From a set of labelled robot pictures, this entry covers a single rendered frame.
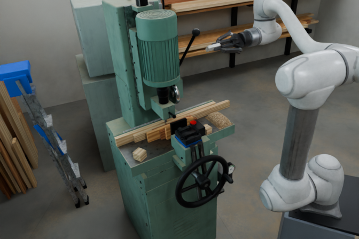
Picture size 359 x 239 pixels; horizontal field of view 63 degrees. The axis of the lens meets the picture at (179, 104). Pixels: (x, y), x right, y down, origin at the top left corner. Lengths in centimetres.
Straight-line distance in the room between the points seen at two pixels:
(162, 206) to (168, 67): 75
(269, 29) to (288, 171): 69
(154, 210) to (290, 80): 100
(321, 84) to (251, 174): 169
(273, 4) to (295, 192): 83
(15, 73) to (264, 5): 140
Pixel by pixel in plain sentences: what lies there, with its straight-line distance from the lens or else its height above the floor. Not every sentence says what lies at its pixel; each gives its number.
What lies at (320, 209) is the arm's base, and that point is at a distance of 161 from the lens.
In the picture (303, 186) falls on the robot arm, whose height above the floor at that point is 87.
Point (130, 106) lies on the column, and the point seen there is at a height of 99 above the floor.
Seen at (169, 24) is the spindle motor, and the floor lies 148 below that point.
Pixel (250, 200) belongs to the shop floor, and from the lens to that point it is 241.
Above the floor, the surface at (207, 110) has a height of 93.
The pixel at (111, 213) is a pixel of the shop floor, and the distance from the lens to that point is 240.
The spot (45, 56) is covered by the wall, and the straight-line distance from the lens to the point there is 369.
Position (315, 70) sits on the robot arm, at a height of 141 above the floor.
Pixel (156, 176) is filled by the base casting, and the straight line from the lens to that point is 146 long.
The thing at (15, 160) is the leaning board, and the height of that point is 31.
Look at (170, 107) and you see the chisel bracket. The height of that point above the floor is 106.
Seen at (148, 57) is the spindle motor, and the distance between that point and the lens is 127.
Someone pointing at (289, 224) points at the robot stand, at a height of 56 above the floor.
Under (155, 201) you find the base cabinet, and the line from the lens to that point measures 158.
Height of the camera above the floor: 181
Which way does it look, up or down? 31 degrees down
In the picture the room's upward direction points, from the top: 3 degrees counter-clockwise
